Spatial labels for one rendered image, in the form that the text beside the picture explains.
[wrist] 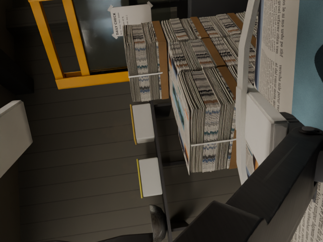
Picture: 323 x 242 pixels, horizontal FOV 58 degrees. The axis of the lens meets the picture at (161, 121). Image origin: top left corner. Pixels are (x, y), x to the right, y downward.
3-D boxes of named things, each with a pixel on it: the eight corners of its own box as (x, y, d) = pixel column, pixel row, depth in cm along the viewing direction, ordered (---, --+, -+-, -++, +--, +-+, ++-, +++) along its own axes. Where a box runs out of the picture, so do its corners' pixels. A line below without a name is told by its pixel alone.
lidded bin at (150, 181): (156, 159, 362) (137, 161, 361) (157, 155, 328) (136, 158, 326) (161, 194, 353) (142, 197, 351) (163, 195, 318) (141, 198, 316)
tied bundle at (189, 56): (220, 126, 157) (178, 132, 156) (206, 95, 179) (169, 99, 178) (228, 64, 132) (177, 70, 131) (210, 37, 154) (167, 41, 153)
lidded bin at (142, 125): (150, 109, 376) (131, 112, 374) (150, 101, 341) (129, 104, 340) (155, 142, 367) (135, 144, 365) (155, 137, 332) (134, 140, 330)
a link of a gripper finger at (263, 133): (272, 122, 12) (291, 121, 12) (239, 83, 19) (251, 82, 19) (267, 184, 13) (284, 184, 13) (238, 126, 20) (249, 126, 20)
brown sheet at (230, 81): (238, 168, 135) (229, 169, 134) (219, 128, 157) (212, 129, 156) (249, 102, 111) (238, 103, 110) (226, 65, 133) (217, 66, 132)
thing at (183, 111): (190, 175, 134) (188, 175, 134) (179, 134, 156) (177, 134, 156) (192, 112, 110) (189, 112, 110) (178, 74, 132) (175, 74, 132)
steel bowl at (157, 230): (162, 200, 355) (149, 202, 354) (164, 202, 312) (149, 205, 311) (167, 239, 346) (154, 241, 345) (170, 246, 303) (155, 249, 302)
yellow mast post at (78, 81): (288, 62, 238) (58, 89, 225) (283, 57, 245) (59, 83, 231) (291, 52, 232) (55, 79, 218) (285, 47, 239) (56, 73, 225)
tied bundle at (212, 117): (239, 168, 135) (190, 175, 133) (220, 127, 157) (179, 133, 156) (251, 102, 111) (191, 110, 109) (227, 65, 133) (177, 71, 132)
